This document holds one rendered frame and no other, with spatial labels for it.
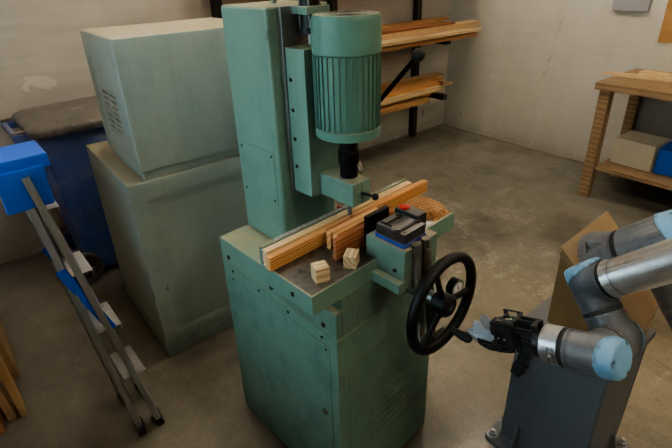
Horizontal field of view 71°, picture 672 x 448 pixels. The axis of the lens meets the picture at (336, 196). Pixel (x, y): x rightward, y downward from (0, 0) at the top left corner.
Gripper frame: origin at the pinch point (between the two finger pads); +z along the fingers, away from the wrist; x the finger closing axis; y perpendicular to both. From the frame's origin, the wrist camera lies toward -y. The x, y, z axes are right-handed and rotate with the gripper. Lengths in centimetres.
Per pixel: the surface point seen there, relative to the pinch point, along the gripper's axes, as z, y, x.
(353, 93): 11, 69, 11
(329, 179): 31, 47, 9
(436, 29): 175, 104, -259
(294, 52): 26, 83, 13
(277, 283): 30, 27, 35
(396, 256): 8.5, 26.9, 12.4
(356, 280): 17.2, 22.6, 20.1
